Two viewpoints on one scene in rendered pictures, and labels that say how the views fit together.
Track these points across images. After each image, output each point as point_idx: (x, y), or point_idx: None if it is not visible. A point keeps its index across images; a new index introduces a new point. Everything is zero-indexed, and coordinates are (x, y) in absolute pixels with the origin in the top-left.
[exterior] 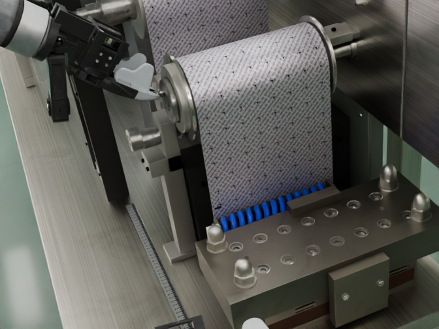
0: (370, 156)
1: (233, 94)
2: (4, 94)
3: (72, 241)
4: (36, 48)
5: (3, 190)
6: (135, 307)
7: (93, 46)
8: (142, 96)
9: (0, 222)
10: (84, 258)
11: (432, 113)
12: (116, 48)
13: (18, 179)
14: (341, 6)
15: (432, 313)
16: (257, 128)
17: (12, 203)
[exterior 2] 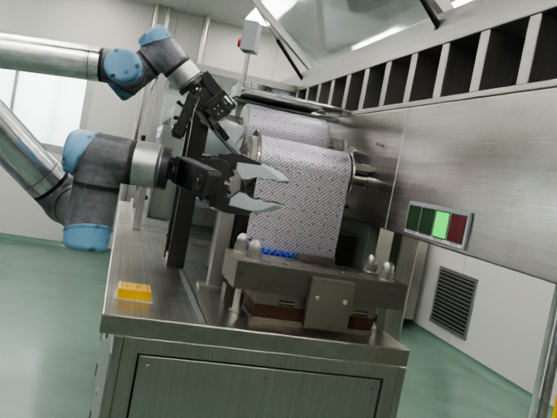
0: (363, 263)
1: (286, 160)
2: (87, 313)
3: (132, 267)
4: (186, 81)
5: (54, 362)
6: (163, 291)
7: (215, 96)
8: (230, 143)
9: (41, 379)
10: (137, 273)
11: (405, 196)
12: (228, 106)
13: (70, 360)
14: (369, 157)
15: (377, 345)
16: (293, 191)
17: (56, 371)
